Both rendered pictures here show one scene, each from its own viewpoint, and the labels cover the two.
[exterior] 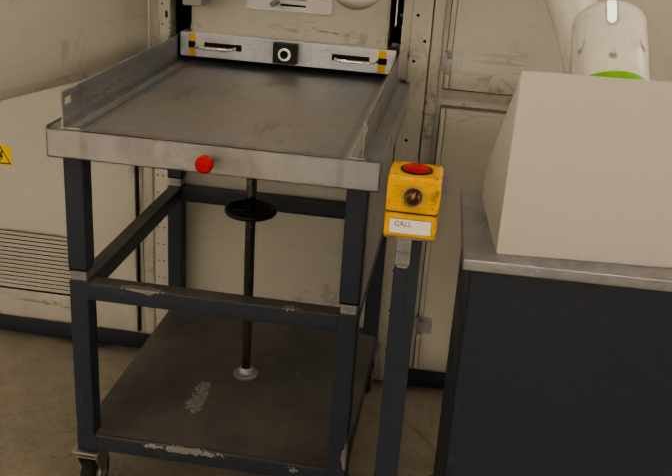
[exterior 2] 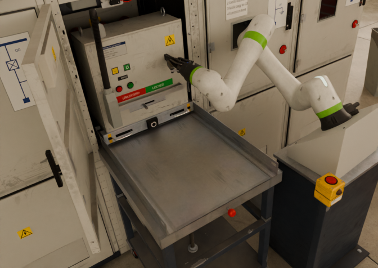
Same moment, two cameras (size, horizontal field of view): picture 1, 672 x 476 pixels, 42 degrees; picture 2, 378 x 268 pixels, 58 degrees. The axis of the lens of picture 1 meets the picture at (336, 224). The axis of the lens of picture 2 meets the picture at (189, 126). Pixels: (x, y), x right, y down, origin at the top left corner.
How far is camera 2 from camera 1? 136 cm
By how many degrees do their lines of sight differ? 35
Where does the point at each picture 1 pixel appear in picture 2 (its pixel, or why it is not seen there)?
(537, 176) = (345, 155)
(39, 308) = not seen: outside the picture
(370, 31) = (181, 98)
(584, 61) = (323, 103)
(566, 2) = (278, 71)
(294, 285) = not seen: hidden behind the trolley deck
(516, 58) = not seen: hidden behind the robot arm
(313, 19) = (158, 104)
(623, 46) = (333, 93)
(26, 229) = (49, 252)
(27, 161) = (40, 227)
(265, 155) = (246, 193)
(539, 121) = (347, 140)
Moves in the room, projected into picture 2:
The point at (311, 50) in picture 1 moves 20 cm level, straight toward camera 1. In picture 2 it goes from (161, 116) to (185, 130)
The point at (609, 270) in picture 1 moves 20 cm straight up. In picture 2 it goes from (361, 169) to (370, 135)
